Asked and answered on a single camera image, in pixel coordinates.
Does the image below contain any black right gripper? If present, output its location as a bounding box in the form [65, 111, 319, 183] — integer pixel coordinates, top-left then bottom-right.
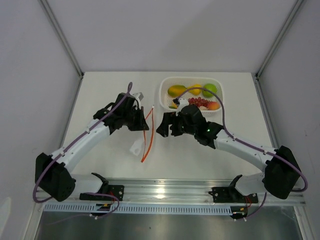
[156, 111, 197, 138]

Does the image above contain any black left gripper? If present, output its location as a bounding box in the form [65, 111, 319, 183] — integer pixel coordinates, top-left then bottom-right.
[123, 106, 149, 132]

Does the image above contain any clear zip bag orange zipper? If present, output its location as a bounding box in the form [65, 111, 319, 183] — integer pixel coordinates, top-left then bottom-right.
[129, 105, 155, 163]

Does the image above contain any red orange peach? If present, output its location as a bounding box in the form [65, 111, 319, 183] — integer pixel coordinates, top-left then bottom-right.
[206, 101, 220, 111]

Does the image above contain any green apple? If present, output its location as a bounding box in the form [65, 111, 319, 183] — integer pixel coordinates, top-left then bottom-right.
[202, 83, 218, 98]

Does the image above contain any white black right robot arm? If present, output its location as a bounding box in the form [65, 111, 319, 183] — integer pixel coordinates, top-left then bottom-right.
[156, 105, 301, 202]

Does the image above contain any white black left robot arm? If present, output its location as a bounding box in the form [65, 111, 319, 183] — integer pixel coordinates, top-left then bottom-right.
[35, 92, 149, 202]

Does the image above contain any green yellow mango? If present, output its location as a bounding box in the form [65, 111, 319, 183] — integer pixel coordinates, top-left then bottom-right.
[167, 84, 187, 98]

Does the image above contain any red grape bunch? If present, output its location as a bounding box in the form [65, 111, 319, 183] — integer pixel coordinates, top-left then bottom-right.
[188, 97, 209, 108]

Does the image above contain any yellow lemon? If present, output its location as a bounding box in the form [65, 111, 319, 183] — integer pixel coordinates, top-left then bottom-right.
[187, 84, 202, 96]

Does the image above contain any white perforated plastic basket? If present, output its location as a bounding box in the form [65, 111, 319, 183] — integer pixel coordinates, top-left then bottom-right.
[159, 76, 224, 117]

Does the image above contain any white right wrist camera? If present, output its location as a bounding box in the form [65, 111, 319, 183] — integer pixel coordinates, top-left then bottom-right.
[173, 97, 189, 116]

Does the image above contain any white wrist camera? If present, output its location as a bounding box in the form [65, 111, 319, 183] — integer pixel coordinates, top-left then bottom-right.
[132, 92, 144, 101]
[173, 97, 189, 116]

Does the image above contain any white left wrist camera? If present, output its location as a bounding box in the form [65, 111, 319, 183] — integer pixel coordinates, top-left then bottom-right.
[132, 92, 144, 101]

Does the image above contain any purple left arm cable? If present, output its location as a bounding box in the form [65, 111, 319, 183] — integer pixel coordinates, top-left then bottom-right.
[33, 82, 134, 203]

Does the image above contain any aluminium mounting rail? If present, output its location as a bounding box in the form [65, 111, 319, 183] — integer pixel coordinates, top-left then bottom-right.
[34, 178, 306, 206]

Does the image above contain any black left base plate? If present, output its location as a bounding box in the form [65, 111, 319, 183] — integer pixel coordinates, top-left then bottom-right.
[79, 184, 125, 201]

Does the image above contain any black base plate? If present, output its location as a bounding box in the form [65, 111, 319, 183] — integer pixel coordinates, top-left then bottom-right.
[79, 184, 125, 201]
[208, 186, 259, 204]

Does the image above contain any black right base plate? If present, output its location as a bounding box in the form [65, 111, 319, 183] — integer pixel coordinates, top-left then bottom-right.
[208, 186, 259, 204]

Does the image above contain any white slotted cable duct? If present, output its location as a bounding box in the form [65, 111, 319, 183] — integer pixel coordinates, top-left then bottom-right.
[43, 202, 233, 216]

